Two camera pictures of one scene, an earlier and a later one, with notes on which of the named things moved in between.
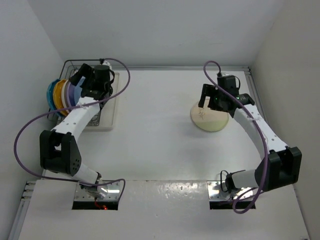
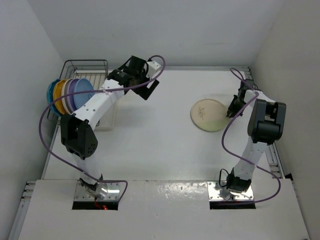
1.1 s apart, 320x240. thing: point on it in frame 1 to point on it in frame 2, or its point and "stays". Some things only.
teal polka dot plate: (50, 96) stays
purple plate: (70, 88) stays
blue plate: (78, 90) stays
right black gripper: (208, 90) to (232, 111)
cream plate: (63, 91) stays
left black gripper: (84, 70) to (144, 91)
